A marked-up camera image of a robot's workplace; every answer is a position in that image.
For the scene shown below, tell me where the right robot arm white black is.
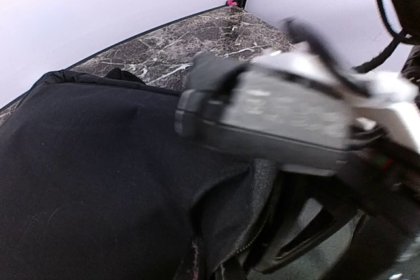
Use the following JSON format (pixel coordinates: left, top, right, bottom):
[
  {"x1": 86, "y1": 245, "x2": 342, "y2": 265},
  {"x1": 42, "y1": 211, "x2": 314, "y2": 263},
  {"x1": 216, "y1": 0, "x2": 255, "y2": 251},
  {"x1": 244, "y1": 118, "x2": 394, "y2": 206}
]
[{"x1": 342, "y1": 0, "x2": 419, "y2": 240}]

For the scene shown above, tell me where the black student bag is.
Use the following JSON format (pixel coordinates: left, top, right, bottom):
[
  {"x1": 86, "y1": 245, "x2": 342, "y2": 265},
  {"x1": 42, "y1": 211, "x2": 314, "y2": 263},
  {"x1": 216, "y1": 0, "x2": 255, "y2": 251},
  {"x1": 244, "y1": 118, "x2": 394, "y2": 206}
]
[{"x1": 0, "y1": 67, "x2": 408, "y2": 280}]

